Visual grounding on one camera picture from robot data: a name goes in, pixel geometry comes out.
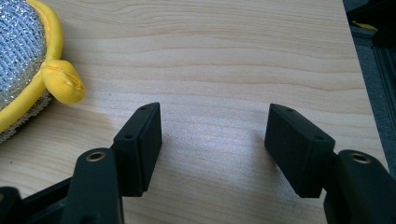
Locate black metal frame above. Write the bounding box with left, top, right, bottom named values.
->
left=342, top=0, right=396, bottom=175

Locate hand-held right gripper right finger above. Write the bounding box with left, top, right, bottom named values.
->
left=263, top=103, right=338, bottom=199

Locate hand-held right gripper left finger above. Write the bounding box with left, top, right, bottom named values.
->
left=110, top=102, right=163, bottom=198

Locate yellow-rimmed silver scouring pad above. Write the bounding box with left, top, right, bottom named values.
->
left=0, top=0, right=86, bottom=145

